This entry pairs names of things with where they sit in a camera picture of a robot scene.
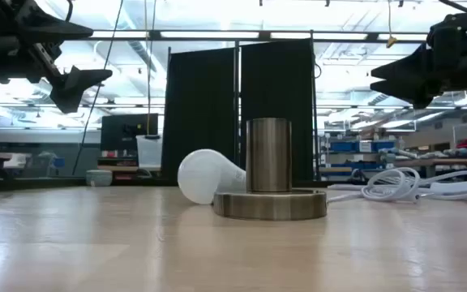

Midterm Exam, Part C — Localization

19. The white lightbulb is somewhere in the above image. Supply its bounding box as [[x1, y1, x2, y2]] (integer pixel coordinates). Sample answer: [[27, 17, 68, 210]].
[[177, 148, 248, 205]]

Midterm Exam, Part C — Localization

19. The black monitor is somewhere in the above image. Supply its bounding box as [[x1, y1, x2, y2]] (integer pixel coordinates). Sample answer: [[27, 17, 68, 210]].
[[100, 113, 160, 152]]

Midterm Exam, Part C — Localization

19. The white power cord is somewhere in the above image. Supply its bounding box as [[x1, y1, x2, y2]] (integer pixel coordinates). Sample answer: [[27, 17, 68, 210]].
[[325, 166, 467, 204]]

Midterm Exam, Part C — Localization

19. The yellow hanging cord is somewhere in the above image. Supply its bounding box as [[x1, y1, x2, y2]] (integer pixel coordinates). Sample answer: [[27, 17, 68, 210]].
[[143, 0, 156, 138]]

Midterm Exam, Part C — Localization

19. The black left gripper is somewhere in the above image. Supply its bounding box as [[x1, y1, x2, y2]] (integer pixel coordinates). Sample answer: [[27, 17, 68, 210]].
[[0, 0, 114, 114]]

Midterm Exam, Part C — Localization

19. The brass lamp socket base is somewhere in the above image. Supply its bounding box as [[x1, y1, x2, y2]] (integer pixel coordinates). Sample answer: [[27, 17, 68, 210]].
[[212, 117, 328, 221]]

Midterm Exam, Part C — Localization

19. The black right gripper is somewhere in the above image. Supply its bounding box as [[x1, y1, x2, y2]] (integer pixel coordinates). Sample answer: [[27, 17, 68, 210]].
[[370, 13, 467, 110]]

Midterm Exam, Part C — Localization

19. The patterned ceramic bowl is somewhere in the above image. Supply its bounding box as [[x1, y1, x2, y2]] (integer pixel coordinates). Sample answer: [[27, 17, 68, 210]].
[[85, 169, 114, 188]]

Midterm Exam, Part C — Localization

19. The black hanging cable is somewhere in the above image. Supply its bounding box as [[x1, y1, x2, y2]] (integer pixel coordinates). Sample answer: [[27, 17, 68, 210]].
[[71, 0, 125, 176]]

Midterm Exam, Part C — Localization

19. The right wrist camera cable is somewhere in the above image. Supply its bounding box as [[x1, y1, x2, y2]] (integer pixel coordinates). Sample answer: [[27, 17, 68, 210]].
[[437, 0, 467, 20]]

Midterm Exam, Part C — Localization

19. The black folding room divider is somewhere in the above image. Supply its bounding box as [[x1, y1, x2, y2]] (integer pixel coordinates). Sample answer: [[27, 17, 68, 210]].
[[161, 38, 316, 183]]

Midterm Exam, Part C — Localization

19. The clear plastic bin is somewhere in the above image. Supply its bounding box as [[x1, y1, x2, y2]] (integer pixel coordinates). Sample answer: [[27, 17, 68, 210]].
[[135, 134, 164, 169]]

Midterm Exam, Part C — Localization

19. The blue storage bin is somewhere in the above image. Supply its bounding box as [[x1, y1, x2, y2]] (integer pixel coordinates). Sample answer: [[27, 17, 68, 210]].
[[372, 140, 397, 153], [329, 140, 358, 154]]

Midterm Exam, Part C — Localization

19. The black aluminium frame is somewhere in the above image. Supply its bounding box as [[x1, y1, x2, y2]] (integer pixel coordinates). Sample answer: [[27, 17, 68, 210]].
[[0, 177, 467, 192]]

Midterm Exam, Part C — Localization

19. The yellow hanging plug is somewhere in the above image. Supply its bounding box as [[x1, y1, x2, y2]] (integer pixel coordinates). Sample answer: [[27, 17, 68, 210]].
[[386, 0, 399, 49]]

